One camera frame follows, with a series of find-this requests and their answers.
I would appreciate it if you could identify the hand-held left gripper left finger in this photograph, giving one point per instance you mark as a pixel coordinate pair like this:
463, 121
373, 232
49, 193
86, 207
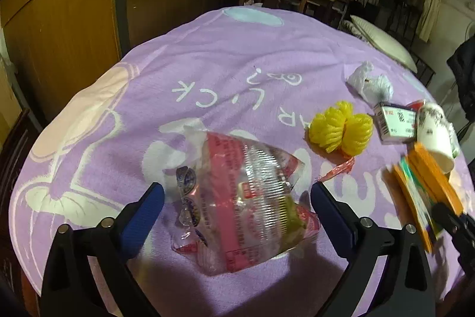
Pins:
143, 216

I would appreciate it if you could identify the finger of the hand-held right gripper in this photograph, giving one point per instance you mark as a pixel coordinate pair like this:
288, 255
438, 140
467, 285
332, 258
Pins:
454, 228

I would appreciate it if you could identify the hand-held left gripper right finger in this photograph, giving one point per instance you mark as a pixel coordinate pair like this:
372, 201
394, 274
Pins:
330, 216

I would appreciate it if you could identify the green printed snack packet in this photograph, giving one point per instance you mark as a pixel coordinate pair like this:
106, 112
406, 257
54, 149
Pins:
417, 205

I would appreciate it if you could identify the red plastic strip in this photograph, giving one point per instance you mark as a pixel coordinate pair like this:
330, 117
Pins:
337, 168

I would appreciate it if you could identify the orange packet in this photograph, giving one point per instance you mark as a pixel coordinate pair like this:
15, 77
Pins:
438, 179

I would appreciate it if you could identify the yellow foam fruit net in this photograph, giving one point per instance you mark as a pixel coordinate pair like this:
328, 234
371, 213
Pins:
358, 135
328, 129

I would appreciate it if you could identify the clear red-printed plastic bag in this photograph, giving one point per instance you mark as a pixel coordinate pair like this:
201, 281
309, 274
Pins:
245, 198

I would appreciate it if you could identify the white paper cup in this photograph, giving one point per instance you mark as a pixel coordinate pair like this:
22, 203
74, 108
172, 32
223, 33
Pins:
432, 133

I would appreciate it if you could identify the white cigarette box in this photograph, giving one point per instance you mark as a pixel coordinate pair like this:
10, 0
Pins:
393, 124

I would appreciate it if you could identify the small red wrapper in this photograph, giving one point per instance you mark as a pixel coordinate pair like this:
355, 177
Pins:
416, 104

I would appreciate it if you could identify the white crumpled plastic bag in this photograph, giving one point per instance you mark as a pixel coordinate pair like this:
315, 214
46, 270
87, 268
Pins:
371, 85

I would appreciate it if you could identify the dark garment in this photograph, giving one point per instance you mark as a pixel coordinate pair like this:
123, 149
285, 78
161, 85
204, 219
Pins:
464, 79

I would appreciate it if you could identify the purple printed blanket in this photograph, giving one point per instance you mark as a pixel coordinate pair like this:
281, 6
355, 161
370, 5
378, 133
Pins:
207, 60

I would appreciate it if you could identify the white pillow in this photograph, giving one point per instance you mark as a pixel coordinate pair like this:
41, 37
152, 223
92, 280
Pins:
386, 40

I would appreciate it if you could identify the brown wooden cabinet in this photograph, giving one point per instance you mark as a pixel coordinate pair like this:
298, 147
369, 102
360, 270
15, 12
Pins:
74, 16

